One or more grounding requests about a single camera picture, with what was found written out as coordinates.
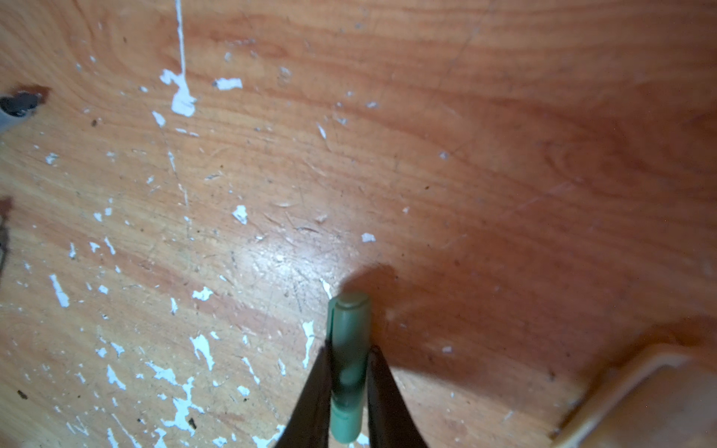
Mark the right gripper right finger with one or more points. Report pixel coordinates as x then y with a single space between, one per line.
390 423

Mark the green pen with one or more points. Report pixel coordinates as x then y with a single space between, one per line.
18 108

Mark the beige pen cap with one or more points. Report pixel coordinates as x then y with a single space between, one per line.
664 397

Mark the green pen cap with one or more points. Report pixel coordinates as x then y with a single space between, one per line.
349 335

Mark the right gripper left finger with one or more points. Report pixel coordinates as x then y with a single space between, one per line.
309 424

